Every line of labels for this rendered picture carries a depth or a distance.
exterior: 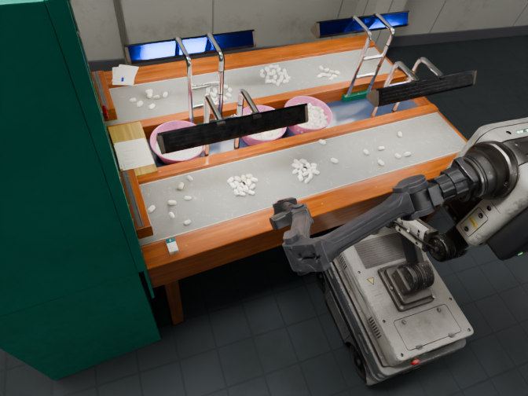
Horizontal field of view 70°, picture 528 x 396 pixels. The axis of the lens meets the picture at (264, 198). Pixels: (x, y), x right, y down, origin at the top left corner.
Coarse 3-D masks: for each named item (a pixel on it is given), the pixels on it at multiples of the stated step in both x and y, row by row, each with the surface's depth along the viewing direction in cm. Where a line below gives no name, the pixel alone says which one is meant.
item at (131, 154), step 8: (120, 144) 173; (128, 144) 173; (136, 144) 174; (144, 144) 174; (120, 152) 170; (128, 152) 170; (136, 152) 171; (144, 152) 171; (120, 160) 167; (128, 160) 168; (136, 160) 168; (144, 160) 169; (152, 160) 169; (120, 168) 164; (128, 168) 165
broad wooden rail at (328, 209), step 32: (448, 160) 196; (320, 192) 175; (352, 192) 175; (384, 192) 177; (224, 224) 156; (256, 224) 158; (320, 224) 174; (160, 256) 144; (192, 256) 147; (224, 256) 159
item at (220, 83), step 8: (176, 40) 169; (184, 48) 165; (216, 48) 168; (184, 56) 163; (224, 56) 169; (224, 64) 171; (192, 88) 174; (200, 88) 175; (192, 104) 182; (200, 104) 184; (216, 104) 187; (192, 112) 185; (192, 120) 189
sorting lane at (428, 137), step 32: (384, 128) 208; (416, 128) 212; (448, 128) 215; (256, 160) 182; (288, 160) 185; (320, 160) 188; (352, 160) 190; (384, 160) 193; (416, 160) 196; (160, 192) 164; (192, 192) 166; (224, 192) 169; (256, 192) 171; (288, 192) 173; (160, 224) 155; (192, 224) 157
